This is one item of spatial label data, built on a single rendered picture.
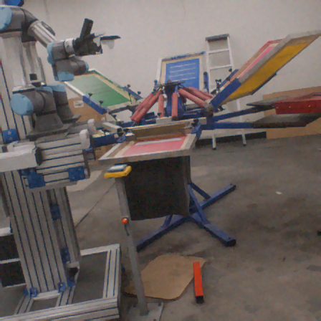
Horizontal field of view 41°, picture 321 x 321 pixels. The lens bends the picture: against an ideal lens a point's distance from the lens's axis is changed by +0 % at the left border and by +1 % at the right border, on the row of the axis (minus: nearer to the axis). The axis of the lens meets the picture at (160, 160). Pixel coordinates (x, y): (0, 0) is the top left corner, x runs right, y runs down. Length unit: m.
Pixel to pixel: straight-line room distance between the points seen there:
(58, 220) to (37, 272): 0.35
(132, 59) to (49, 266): 5.11
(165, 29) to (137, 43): 0.52
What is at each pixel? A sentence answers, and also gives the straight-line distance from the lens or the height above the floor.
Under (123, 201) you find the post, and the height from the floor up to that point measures 0.76.
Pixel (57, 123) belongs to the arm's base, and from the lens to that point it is 2.40.
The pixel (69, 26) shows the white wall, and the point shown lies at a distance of 7.73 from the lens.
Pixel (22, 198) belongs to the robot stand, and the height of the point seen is 0.86.
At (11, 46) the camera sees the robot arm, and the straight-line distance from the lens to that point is 2.30.
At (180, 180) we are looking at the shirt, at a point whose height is 0.77.
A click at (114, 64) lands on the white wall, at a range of 7.49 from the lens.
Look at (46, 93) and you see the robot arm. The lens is 2.38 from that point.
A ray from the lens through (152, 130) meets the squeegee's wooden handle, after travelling 3.18.
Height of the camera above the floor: 1.53
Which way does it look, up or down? 13 degrees down
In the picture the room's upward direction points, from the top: 9 degrees counter-clockwise
